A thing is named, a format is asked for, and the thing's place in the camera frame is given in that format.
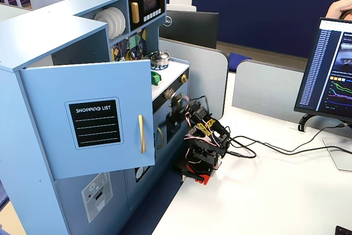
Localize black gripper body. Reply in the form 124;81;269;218
168;91;191;122

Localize green toy recipient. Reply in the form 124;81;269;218
150;70;161;88

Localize bystander hand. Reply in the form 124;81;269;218
325;0;352;21

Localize grey desk partition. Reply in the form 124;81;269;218
231;59;306;122
158;38;230;121

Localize steel toy pot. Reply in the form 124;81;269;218
148;50;172;68

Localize red table clamp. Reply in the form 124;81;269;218
186;163;212;185

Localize hanging toy utensils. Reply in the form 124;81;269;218
128;33;144;60

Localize blue office chair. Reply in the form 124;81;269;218
228;51;252;73

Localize black dish rack sticker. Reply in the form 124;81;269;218
134;165;151;183

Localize black Dell monitor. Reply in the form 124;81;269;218
159;9;220;50

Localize blue fridge door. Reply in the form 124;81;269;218
18;59;156;180

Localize white toy plate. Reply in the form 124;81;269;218
103;8;122;38
111;6;127;36
93;12;111;39

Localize blue toy kitchen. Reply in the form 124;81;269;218
0;0;191;235

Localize computer monitor with graphs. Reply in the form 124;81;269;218
293;17;352;133

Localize dark flat device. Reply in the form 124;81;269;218
334;225;352;235

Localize gold oven door handle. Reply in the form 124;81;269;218
156;126;165;148

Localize short looped black cable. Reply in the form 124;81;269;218
224;126;257;160

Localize toy microwave with yellow handle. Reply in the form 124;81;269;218
128;0;166;33

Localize long black cable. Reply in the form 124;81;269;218
229;123;352;156

